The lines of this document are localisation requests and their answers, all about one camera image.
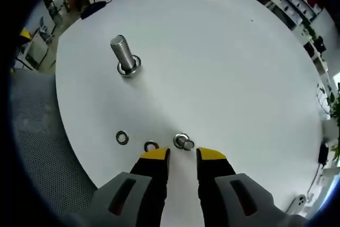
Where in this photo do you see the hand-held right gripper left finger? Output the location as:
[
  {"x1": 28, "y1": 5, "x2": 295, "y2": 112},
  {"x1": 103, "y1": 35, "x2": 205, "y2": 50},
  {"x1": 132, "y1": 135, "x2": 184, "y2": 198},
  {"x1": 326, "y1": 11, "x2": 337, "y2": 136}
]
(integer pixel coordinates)
[{"x1": 84, "y1": 147, "x2": 171, "y2": 227}]

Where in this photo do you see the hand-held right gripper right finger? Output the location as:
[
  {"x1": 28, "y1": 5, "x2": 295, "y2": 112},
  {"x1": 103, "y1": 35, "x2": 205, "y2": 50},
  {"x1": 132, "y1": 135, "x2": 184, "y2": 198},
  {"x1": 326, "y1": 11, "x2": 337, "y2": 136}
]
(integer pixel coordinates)
[{"x1": 196, "y1": 147, "x2": 295, "y2": 227}]

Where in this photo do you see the small steel washer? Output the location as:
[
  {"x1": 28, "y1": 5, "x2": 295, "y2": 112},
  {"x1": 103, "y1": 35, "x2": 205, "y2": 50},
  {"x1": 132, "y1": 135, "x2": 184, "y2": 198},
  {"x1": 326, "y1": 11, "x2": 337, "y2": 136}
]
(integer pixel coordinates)
[
  {"x1": 173, "y1": 132, "x2": 191, "y2": 148},
  {"x1": 116, "y1": 130, "x2": 130, "y2": 146},
  {"x1": 143, "y1": 140, "x2": 160, "y2": 153}
]

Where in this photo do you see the small threaded stud bolt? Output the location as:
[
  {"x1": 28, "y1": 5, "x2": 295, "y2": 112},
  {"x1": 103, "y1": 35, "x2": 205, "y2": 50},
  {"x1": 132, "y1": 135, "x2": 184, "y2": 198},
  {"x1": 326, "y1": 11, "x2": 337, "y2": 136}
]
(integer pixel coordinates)
[{"x1": 173, "y1": 132, "x2": 196, "y2": 152}]

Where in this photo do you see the large threaded stud bolt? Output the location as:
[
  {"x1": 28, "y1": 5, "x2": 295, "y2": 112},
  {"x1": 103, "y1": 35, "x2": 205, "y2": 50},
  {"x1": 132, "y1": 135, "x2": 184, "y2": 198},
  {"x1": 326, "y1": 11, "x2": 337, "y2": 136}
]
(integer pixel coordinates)
[{"x1": 110, "y1": 34, "x2": 142, "y2": 78}]

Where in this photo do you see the dark large steel washer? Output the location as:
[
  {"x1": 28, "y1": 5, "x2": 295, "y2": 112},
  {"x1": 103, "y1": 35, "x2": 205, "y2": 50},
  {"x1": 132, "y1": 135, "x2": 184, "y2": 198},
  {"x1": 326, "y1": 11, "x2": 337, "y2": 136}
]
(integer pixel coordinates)
[{"x1": 117, "y1": 54, "x2": 142, "y2": 77}]

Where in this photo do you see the white game controller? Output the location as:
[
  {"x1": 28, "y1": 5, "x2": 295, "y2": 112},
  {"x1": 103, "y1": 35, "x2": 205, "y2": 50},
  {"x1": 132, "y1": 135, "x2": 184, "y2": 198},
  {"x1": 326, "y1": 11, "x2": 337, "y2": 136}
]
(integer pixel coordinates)
[{"x1": 286, "y1": 194, "x2": 307, "y2": 214}]

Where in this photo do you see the grey mesh chair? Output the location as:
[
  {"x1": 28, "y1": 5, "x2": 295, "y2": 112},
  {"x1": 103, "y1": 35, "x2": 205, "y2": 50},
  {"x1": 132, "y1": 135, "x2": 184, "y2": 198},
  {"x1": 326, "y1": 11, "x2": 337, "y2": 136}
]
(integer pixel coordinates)
[{"x1": 10, "y1": 69, "x2": 99, "y2": 217}]

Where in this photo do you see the black power adapter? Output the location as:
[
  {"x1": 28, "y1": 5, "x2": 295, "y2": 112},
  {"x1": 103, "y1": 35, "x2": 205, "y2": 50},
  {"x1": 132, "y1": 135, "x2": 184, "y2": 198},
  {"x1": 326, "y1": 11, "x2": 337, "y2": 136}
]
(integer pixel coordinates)
[{"x1": 318, "y1": 142, "x2": 329, "y2": 163}]

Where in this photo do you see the white plant pot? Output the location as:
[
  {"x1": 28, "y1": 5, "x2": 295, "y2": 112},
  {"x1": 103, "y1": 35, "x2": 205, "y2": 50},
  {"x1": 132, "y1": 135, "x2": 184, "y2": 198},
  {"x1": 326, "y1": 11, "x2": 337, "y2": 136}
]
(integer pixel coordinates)
[{"x1": 322, "y1": 119, "x2": 338, "y2": 143}]

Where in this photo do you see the green potted plant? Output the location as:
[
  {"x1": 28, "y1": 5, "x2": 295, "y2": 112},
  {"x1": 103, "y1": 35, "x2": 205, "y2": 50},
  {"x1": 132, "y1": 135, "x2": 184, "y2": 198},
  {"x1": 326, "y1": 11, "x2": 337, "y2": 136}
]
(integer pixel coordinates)
[{"x1": 316, "y1": 80, "x2": 340, "y2": 163}]

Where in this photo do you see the black adapter cable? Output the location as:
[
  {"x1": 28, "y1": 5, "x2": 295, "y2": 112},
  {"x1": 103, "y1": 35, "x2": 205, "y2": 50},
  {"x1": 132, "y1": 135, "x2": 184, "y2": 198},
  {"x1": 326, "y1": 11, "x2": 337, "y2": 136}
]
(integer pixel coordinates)
[{"x1": 307, "y1": 162, "x2": 324, "y2": 199}]

